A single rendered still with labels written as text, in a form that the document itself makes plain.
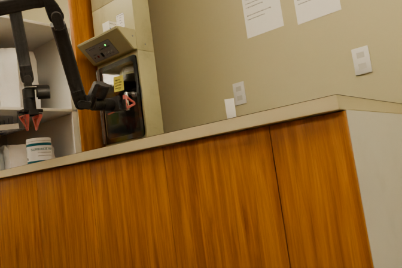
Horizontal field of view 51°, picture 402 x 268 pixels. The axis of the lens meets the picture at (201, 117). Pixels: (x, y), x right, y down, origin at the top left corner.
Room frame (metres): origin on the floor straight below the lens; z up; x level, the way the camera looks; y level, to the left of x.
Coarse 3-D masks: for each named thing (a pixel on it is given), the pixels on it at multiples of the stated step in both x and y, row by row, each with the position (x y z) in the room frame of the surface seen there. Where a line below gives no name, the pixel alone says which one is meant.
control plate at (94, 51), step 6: (102, 42) 2.00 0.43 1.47; (108, 42) 1.99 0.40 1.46; (90, 48) 2.07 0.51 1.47; (96, 48) 2.05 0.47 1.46; (102, 48) 2.04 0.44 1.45; (108, 48) 2.02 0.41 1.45; (114, 48) 2.01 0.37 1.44; (90, 54) 2.10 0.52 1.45; (96, 54) 2.09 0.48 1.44; (108, 54) 2.06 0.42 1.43; (114, 54) 2.04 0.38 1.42; (96, 60) 2.12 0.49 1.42
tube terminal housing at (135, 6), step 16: (128, 0) 2.00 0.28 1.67; (144, 0) 2.05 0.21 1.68; (96, 16) 2.16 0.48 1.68; (112, 16) 2.08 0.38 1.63; (128, 16) 2.01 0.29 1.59; (144, 16) 2.04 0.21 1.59; (96, 32) 2.17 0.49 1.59; (144, 32) 2.03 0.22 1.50; (144, 48) 2.02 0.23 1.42; (144, 64) 2.01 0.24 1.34; (144, 80) 2.00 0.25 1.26; (144, 96) 1.99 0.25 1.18; (144, 112) 1.98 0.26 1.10; (160, 112) 2.06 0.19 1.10; (160, 128) 2.05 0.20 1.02; (112, 144) 2.15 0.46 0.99
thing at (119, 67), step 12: (120, 60) 2.05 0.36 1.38; (132, 60) 1.99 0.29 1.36; (108, 72) 2.11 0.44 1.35; (120, 72) 2.05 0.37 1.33; (132, 72) 2.00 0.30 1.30; (132, 84) 2.00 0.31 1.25; (108, 96) 2.13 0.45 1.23; (120, 96) 2.07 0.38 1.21; (132, 108) 2.02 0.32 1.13; (108, 120) 2.14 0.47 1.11; (120, 120) 2.08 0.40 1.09; (132, 120) 2.02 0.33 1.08; (108, 132) 2.14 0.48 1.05; (120, 132) 2.08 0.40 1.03; (132, 132) 2.03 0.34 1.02; (144, 132) 1.98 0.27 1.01; (108, 144) 2.16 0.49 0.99
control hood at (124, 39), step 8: (104, 32) 1.95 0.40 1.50; (112, 32) 1.93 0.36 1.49; (120, 32) 1.91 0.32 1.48; (128, 32) 1.95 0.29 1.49; (88, 40) 2.03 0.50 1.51; (96, 40) 2.01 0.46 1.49; (104, 40) 1.99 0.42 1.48; (112, 40) 1.97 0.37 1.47; (120, 40) 1.95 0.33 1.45; (128, 40) 1.94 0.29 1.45; (80, 48) 2.10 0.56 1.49; (120, 48) 1.99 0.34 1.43; (128, 48) 1.98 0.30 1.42; (136, 48) 1.98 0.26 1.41; (88, 56) 2.12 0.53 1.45; (112, 56) 2.06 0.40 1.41; (96, 64) 2.15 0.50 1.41
